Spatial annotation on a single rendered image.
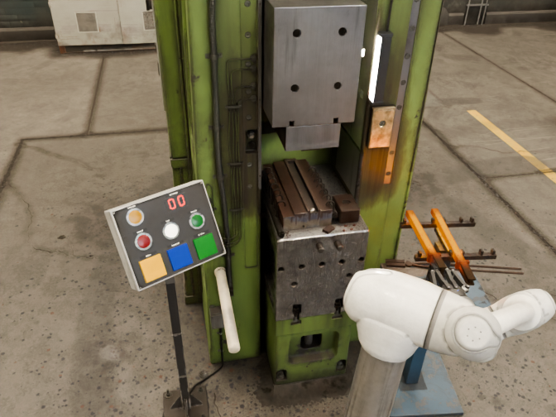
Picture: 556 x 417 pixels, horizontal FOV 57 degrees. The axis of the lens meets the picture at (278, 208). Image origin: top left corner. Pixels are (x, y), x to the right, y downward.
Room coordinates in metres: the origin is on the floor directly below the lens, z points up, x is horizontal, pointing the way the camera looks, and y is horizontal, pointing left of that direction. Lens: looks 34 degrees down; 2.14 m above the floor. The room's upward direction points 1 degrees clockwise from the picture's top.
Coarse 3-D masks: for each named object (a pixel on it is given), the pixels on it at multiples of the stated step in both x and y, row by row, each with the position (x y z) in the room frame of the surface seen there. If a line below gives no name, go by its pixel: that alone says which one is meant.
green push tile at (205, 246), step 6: (210, 234) 1.44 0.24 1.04; (198, 240) 1.41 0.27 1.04; (204, 240) 1.42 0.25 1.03; (210, 240) 1.43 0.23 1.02; (198, 246) 1.39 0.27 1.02; (204, 246) 1.41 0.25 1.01; (210, 246) 1.41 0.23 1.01; (198, 252) 1.38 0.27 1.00; (204, 252) 1.39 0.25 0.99; (210, 252) 1.40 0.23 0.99; (216, 252) 1.41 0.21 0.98
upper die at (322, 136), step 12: (276, 132) 1.78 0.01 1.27; (288, 132) 1.64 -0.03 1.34; (300, 132) 1.65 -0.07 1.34; (312, 132) 1.66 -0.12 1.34; (324, 132) 1.67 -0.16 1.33; (336, 132) 1.68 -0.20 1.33; (288, 144) 1.64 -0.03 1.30; (300, 144) 1.65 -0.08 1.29; (312, 144) 1.66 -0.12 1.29; (324, 144) 1.67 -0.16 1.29; (336, 144) 1.68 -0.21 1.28
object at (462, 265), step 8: (432, 208) 1.80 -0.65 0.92; (440, 216) 1.75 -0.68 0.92; (440, 224) 1.69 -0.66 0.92; (448, 232) 1.64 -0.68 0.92; (448, 240) 1.59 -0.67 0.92; (448, 248) 1.56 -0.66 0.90; (456, 248) 1.54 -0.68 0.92; (456, 256) 1.49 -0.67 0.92; (456, 264) 1.46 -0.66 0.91; (464, 264) 1.44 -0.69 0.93; (464, 272) 1.40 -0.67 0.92; (464, 280) 1.38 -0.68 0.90; (472, 280) 1.36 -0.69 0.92
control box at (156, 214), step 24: (168, 192) 1.46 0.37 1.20; (192, 192) 1.50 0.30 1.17; (120, 216) 1.34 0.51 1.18; (144, 216) 1.38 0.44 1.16; (168, 216) 1.41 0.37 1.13; (192, 216) 1.45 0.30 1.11; (120, 240) 1.30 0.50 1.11; (168, 240) 1.37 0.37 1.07; (192, 240) 1.40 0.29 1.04; (216, 240) 1.44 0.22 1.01; (168, 264) 1.32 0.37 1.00; (192, 264) 1.36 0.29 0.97; (144, 288) 1.24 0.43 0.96
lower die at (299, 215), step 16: (288, 160) 2.06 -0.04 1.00; (304, 160) 2.08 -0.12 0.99; (272, 176) 1.94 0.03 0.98; (288, 176) 1.93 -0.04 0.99; (304, 176) 1.93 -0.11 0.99; (288, 192) 1.80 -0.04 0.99; (288, 208) 1.70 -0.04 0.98; (304, 208) 1.68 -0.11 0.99; (320, 208) 1.67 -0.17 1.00; (288, 224) 1.64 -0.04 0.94; (304, 224) 1.66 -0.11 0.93; (320, 224) 1.67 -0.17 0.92
